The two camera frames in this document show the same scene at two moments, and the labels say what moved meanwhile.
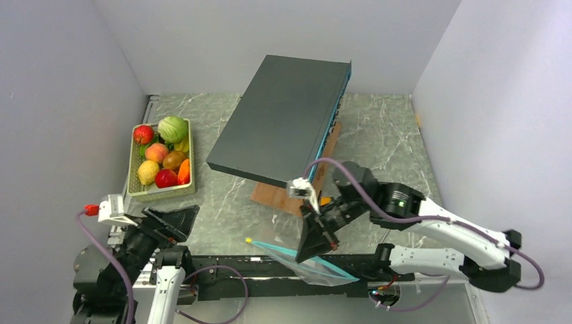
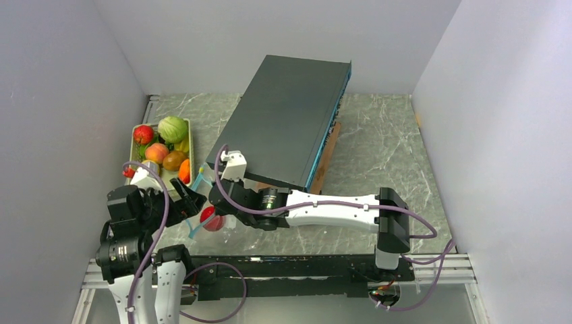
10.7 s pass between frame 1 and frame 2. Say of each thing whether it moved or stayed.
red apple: stayed
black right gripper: moved
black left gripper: moved
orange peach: stayed
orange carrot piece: stayed
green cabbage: stayed
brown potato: stayed
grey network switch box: stayed
